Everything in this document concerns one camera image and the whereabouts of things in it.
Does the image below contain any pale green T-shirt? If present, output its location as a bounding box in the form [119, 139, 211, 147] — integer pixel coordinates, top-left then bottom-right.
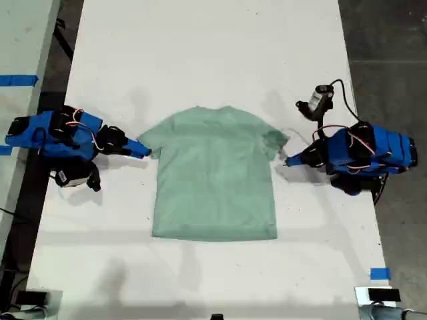
[137, 105, 290, 240]

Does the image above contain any black metal strut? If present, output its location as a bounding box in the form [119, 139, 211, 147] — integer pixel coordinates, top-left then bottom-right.
[54, 18, 75, 63]

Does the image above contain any long blue tape strip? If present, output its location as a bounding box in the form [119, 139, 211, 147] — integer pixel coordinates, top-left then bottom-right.
[0, 74, 39, 88]

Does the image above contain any squarish blue tape piece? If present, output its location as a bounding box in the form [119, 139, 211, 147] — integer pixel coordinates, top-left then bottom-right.
[370, 267, 392, 281]

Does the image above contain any pale side table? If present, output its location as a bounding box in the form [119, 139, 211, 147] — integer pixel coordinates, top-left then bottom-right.
[0, 0, 61, 259]

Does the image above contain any small black box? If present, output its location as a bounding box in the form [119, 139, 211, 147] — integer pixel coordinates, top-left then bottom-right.
[15, 290, 49, 306]
[368, 288, 402, 303]

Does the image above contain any grey blue rounded object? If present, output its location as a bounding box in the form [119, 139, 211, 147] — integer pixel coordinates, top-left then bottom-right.
[0, 306, 47, 320]
[358, 303, 427, 320]

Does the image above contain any black camera stalk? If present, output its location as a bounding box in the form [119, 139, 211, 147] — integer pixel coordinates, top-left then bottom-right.
[85, 162, 102, 193]
[295, 99, 334, 134]

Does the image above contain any black camera cable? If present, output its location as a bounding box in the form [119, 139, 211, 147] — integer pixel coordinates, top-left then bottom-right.
[328, 79, 363, 126]

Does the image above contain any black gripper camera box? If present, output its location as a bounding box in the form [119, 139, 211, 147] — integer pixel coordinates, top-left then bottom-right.
[49, 168, 88, 189]
[308, 84, 334, 113]

